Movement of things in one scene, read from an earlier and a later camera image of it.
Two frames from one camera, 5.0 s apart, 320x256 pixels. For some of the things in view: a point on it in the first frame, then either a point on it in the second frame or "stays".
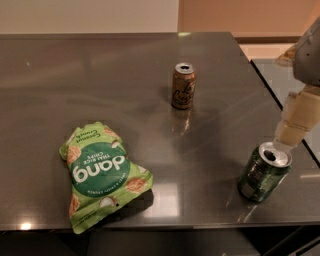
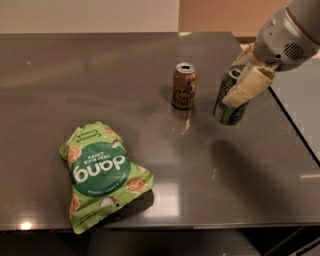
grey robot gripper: [308, 61] -> [281, 41]
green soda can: [264, 172] -> [229, 114]
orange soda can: [183, 85] stays
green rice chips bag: [104, 179] stays
